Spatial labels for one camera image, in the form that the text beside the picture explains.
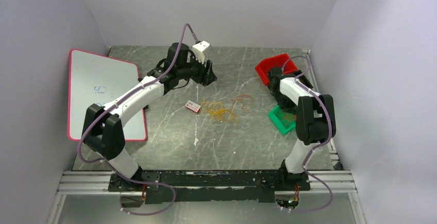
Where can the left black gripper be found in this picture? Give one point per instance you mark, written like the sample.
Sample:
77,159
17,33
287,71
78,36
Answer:
206,75

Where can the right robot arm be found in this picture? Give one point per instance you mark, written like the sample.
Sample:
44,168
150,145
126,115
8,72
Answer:
315,118

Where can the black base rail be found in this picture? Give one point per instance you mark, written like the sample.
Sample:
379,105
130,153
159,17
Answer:
200,186

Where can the small red white box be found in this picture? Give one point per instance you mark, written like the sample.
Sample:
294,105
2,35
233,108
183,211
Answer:
193,106

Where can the white board pink rim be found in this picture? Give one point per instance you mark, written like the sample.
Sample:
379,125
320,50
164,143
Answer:
95,79

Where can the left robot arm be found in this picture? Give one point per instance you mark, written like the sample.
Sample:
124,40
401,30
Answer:
103,128

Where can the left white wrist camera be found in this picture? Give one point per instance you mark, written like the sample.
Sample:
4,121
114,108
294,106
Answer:
200,49

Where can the green plastic bin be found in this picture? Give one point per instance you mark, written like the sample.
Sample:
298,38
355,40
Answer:
284,121

